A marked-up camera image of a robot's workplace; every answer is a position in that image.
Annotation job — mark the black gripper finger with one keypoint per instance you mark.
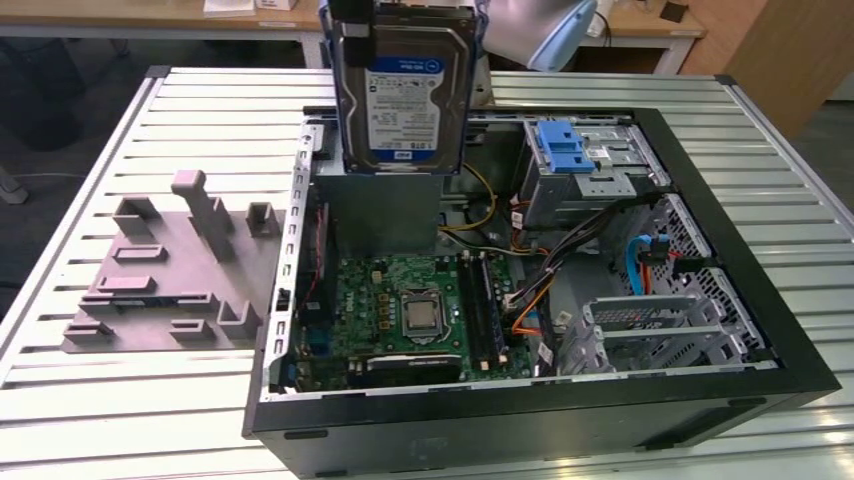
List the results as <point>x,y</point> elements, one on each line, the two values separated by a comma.
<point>357,35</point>

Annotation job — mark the hard disk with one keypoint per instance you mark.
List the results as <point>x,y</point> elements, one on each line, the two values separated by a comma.
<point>408,100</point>

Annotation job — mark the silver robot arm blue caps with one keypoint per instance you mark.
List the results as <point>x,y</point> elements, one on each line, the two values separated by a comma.
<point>521,25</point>

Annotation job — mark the small white box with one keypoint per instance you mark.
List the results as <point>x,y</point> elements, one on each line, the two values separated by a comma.
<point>277,4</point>

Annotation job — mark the grey power supply unit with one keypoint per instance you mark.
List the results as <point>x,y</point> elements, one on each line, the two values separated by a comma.
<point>381,215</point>

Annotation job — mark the blue plastic drive latch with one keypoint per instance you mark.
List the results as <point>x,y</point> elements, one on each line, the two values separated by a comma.
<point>564,150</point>

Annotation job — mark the metal optical drive cage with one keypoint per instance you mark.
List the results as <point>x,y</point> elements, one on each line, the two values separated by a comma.
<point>555,200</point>

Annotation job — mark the small black box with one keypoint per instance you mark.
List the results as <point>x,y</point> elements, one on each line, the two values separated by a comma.
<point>676,11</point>

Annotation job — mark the CPU socket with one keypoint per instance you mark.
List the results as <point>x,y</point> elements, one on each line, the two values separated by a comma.
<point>422,294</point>

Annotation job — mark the green motherboard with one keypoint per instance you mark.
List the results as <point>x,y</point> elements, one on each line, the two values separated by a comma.
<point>368,300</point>

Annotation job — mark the grey parts rack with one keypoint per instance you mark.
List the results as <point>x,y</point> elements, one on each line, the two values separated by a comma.
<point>168,280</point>

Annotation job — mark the silver CPU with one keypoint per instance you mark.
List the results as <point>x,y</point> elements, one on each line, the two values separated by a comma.
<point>422,315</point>

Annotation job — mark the grey table foot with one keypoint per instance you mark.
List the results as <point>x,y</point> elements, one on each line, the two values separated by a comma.
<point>14,192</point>

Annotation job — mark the dark RAM stick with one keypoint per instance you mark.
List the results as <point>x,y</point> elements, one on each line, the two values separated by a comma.
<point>493,320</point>

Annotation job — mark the wooden cabinet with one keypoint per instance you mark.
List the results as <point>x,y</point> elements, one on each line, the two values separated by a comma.
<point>788,50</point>

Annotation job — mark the black graphics card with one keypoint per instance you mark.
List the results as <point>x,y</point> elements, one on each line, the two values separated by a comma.
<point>414,367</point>

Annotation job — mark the black open PC case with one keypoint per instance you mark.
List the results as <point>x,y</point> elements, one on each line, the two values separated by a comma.
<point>468,430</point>

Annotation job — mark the wooden desk white frame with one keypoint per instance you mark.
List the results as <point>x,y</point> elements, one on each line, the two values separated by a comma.
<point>134,22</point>

